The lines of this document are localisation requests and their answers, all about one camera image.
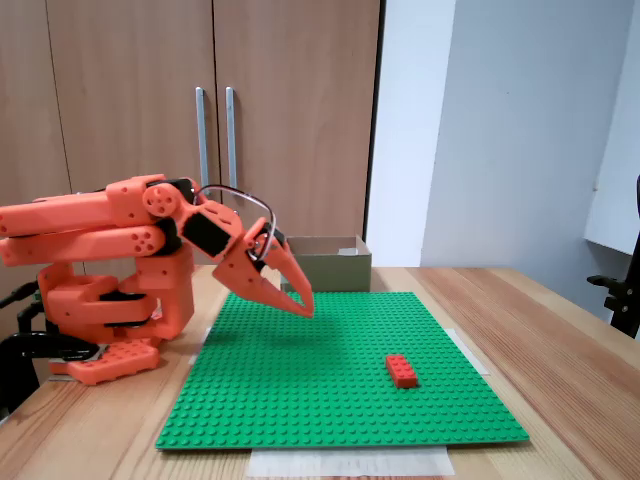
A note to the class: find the white board panel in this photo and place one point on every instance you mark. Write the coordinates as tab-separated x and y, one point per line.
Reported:
617	150

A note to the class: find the cardboard box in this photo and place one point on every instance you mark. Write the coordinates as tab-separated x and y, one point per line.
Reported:
335	270

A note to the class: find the wooden cabinet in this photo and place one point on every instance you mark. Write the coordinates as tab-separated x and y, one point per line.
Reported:
125	75

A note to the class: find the red lego block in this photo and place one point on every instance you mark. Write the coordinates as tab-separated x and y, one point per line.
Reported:
401	371

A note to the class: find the green lego baseplate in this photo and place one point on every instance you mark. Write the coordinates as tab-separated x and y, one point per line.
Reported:
325	380

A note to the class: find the translucent tape sheet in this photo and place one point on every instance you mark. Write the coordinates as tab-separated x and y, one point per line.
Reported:
350	462

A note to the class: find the black table clamp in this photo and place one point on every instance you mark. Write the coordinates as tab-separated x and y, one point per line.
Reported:
20	345

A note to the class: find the translucent tape strip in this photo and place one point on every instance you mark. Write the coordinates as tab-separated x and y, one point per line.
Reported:
472	352
206	336

